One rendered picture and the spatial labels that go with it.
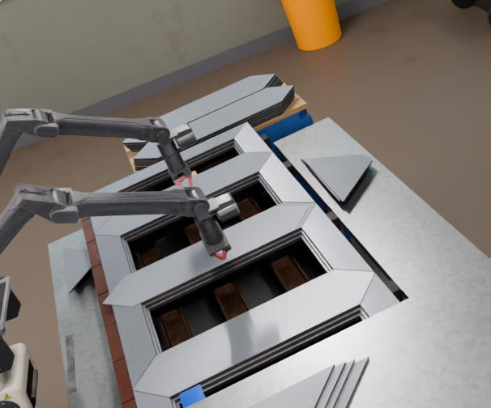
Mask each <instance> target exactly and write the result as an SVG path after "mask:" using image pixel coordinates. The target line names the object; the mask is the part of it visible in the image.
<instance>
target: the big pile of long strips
mask: <svg viewBox="0 0 491 408"><path fill-rule="evenodd" d="M282 84H283V82H281V79H280V78H278V75H277V74H264V75H255V76H250V77H248V78H246V79H243V80H241V81H239V82H237V83H234V84H232V85H230V86H227V87H225V88H223V89H221V90H219V91H216V92H214V93H211V94H210V95H208V96H205V97H203V98H201V99H199V100H196V101H194V102H192V103H190V104H187V105H185V106H183V107H181V108H178V109H176V110H174V111H172V112H170V113H167V114H165V115H164V116H161V117H160V118H161V119H162V120H163V121H164V123H165V124H166V125H167V127H168V129H171V128H173V127H174V128H176V127H178V126H180V125H183V124H185V123H188V124H189V126H190V128H191V129H192V130H193V132H194V135H195V137H196V138H197V142H195V143H193V144H192V145H190V146H188V147H186V148H184V149H181V148H180V147H178V145H177V143H176V141H175V139H173V141H174V142H175V144H176V146H177V149H178V151H179V153H180V152H182V151H184V150H186V149H188V148H191V147H193V146H195V145H197V144H200V143H201V142H204V141H206V140H208V139H210V138H213V137H215V136H216V135H219V134H222V133H223V132H225V131H228V130H230V129H232V128H234V127H236V126H239V125H241V124H243V123H245V122H248V123H249V124H250V126H251V127H252V128H254V127H255V126H257V125H260V124H262V123H264V122H266V121H269V120H270V119H273V118H275V117H278V116H279V115H282V114H283V113H284V111H285V110H286V109H287V107H288V106H289V105H290V104H291V103H292V101H293V100H294V98H295V96H294V95H295V94H294V93H295V91H294V89H295V88H294V85H292V86H282V87H281V85H282ZM157 143H158V142H149V141H140V140H138V139H133V138H127V139H126V140H125V141H124V142H123V143H122V144H125V146H126V147H127V149H130V151H132V152H136V151H139V153H138V154H137V155H136V156H135V157H134V158H133V161H134V165H135V167H134V168H135V171H140V170H143V169H145V168H147V167H149V166H152V165H153V164H156V163H158V162H160V161H162V160H164V158H163V157H162V155H161V153H160V151H159V149H158V147H157V145H156V144H157Z"/></svg>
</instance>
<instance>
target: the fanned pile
mask: <svg viewBox="0 0 491 408"><path fill-rule="evenodd" d="M63 260H64V266H65V271H66V282H67V288H68V293H69V294H70V293H71V292H72V291H73V290H74V289H75V287H76V286H77V285H78V284H79V282H80V281H81V280H82V279H83V278H84V276H85V275H86V274H87V273H88V271H89V270H90V269H91V268H92V267H91V262H90V259H89V255H88V250H87V249H65V250H64V254H63Z"/></svg>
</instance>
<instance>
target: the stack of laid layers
mask: <svg viewBox="0 0 491 408"><path fill-rule="evenodd" d="M233 148H235V150H236V151H237V153H238V154H239V155H241V154H243V153H245V152H244V151H243V150H242V149H241V148H240V146H239V145H238V144H237V142H236V141H235V139H231V140H229V141H227V142H225V143H222V144H220V145H219V146H217V147H214V148H212V149H210V150H208V151H205V152H203V153H201V154H199V155H196V156H195V157H192V158H190V159H188V160H186V161H184V162H186V164H187V165H188V166H189V168H192V167H194V166H197V165H199V164H201V163H203V162H206V161H208V160H209V159H212V158H214V157H216V156H218V155H221V154H223V153H225V152H227V151H230V150H232V149H233ZM168 170H169V169H166V170H164V171H162V172H159V173H157V174H156V175H154V176H150V177H148V178H147V179H145V180H143V181H140V182H138V183H136V184H134V185H131V186H129V187H127V188H125V189H122V190H120V191H118V192H140V191H142V190H145V189H147V188H149V187H151V186H153V185H156V184H158V183H160V182H161V181H165V180H167V179H169V178H170V177H171V176H170V175H169V171H168ZM259 182H260V184H261V185H262V186H263V188H264V189H265V190H266V191H267V193H268V194H269V196H270V197H271V199H272V200H273V201H274V203H275V204H276V205H291V206H310V207H309V208H308V210H307V211H306V213H305V215H304V216H303V218H302V220H301V221H300V222H299V224H298V226H297V228H296V230H294V231H292V232H290V233H288V234H286V235H284V236H281V237H279V238H277V239H275V240H273V241H271V242H269V243H267V244H265V245H262V246H260V247H258V248H256V249H254V250H252V251H250V252H248V253H245V254H243V255H241V256H240V257H237V258H235V259H233V260H231V261H228V262H226V263H224V264H223V265H221V266H218V267H216V268H215V269H213V270H209V271H208V272H206V273H204V274H201V275H199V276H198V277H196V278H192V279H191V280H189V281H187V282H185V283H183V284H181V285H179V286H176V287H174V288H172V289H170V290H168V291H166V292H164V293H161V294H159V295H157V296H155V297H153V298H151V299H149V300H146V301H144V302H142V303H141V305H142V308H143V312H144V316H145V318H146V321H147V326H148V328H149V331H150V334H151V337H152V341H153V344H154V347H155V350H156V354H157V355H158V354H159V353H161V352H163V351H162V348H161V344H160V340H159V338H158V335H157V332H156V328H155V326H154V322H153V320H152V315H151V313H150V311H152V310H155V309H157V308H159V307H161V306H163V305H165V304H167V303H169V302H172V301H174V300H176V299H178V298H180V297H182V296H184V295H186V294H188V293H191V292H192V291H195V290H197V289H199V288H200V287H203V286H205V285H207V284H209V283H212V282H214V281H216V280H217V279H219V278H222V277H224V276H226V275H228V274H231V273H232V272H234V271H236V270H239V269H240V268H243V267H245V266H247V265H249V264H251V263H253V262H255V261H257V260H260V259H262V258H264V257H266V256H268V255H270V254H272V253H274V252H276V251H279V250H281V249H283V248H285V247H287V246H289V245H291V244H293V243H296V242H298V241H299V240H303V241H304V243H305V244H306V246H307V247H308V249H309V250H310V252H311V253H312V254H313V255H314V256H315V258H316V259H317V260H318V262H319V263H320V265H321V266H322V268H323V269H324V270H325V271H326V272H329V271H331V270H333V269H332V267H331V266H330V264H329V263H328V262H327V260H326V259H325V257H324V256H323V255H322V254H321V253H320V252H319V250H318V249H317V247H316V246H315V245H314V243H313V242H312V240H311V239H310V238H309V237H308V236H307V235H306V233H305V232H304V230H303V229H302V228H301V227H302V225H303V224H304V222H305V221H306V219H307V218H308V216H309V214H310V212H311V211H312V209H313V208H314V206H315V204H316V202H281V200H280V199H279V198H278V196H277V195H276V194H275V192H274V191H273V189H272V188H271V187H270V186H269V184H268V183H267V182H266V180H265V179H264V178H263V176H262V175H261V174H260V172H256V173H254V174H252V175H250V176H248V177H245V178H243V179H241V180H239V181H237V182H235V183H232V184H231V185H228V186H226V187H224V188H222V189H219V190H217V191H215V192H214V193H210V194H208V195H207V196H206V198H207V200H208V199H210V198H217V197H219V196H221V195H223V194H226V193H231V195H232V194H235V193H237V192H239V191H241V190H243V189H246V188H248V187H250V186H251V185H254V184H256V183H259ZM183 217H186V216H185V215H180V216H176V215H163V216H161V217H159V218H158V219H155V220H152V221H151V222H149V223H146V224H144V225H143V226H140V227H137V228H136V229H134V230H132V231H130V232H127V233H125V234H123V235H121V236H120V237H121V239H122V244H123V247H124V249H125V253H126V257H127V260H128V263H129V266H130V270H131V273H133V272H135V271H137V270H136V267H135V264H134V260H133V257H132V254H131V251H130V247H129V245H128V243H130V242H131V241H133V240H137V239H138V238H140V237H142V236H145V235H146V234H149V233H151V232H153V231H155V230H157V229H159V228H162V227H164V226H166V225H168V224H170V223H173V222H175V221H177V220H179V219H181V218H183ZM367 318H369V316H368V314H367V313H366V312H365V310H364V309H363V308H362V307H361V304H358V305H357V306H355V307H353V308H350V309H349V310H347V311H345V312H342V313H340V314H339V315H337V316H335V317H332V318H331V319H329V320H327V321H324V322H323V323H320V324H318V325H316V326H314V327H312V328H310V329H308V330H306V331H304V332H302V333H300V334H298V335H296V336H294V337H292V338H290V339H288V340H286V341H284V342H281V343H279V344H277V345H275V346H273V347H271V348H269V349H267V350H265V351H263V352H261V353H259V354H257V355H255V356H253V357H251V358H249V359H247V360H245V361H242V362H240V363H238V364H236V365H234V366H232V367H230V368H228V369H226V370H224V371H222V372H220V373H218V374H216V375H214V376H212V377H210V378H208V379H206V380H203V381H201V382H199V383H197V384H196V385H193V386H191V387H189V388H188V389H185V390H183V391H181V392H180V393H183V392H185V391H186V390H189V389H192V388H193V387H195V386H197V385H201V386H202V389H203V392H204V394H205V395H206V394H208V393H210V392H212V391H214V390H216V389H218V388H220V387H222V386H224V385H226V384H228V383H230V382H232V381H234V380H236V379H238V378H240V377H242V376H244V375H246V374H248V373H250V372H253V371H255V370H257V369H259V368H261V367H263V366H265V365H267V364H269V363H271V362H273V361H275V360H277V359H279V358H281V357H283V356H285V355H287V354H289V353H291V352H293V351H295V350H297V349H299V348H302V347H303V346H306V345H308V344H310V343H312V342H314V341H316V340H318V339H320V338H322V337H324V336H326V335H328V334H330V333H332V332H334V331H336V330H338V329H340V328H342V327H344V326H346V325H349V324H351V323H353V322H354V321H357V320H359V319H361V320H362V321H363V320H365V319H367ZM180 393H177V394H175V395H173V396H172V397H170V400H171V402H172V405H173V408H181V406H182V403H181V399H180V396H179V394H180Z"/></svg>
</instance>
